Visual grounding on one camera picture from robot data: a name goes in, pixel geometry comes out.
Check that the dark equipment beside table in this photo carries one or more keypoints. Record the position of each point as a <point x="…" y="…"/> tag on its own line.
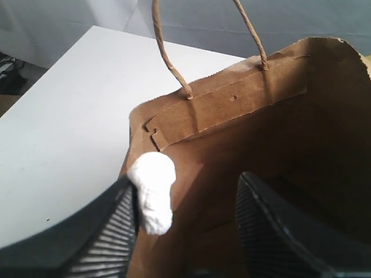
<point x="11" y="80"/>

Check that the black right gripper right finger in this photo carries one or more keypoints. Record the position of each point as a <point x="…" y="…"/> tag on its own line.
<point x="281" y="241"/>

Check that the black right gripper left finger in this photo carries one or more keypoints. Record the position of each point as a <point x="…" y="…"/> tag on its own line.
<point x="96" y="241"/>

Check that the white backdrop curtain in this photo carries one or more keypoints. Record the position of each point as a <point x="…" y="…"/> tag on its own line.
<point x="40" y="32"/>

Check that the white object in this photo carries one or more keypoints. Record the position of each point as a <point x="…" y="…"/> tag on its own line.
<point x="153" y="175"/>

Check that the brown paper bag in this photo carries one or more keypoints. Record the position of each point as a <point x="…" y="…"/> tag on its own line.
<point x="298" y="119"/>

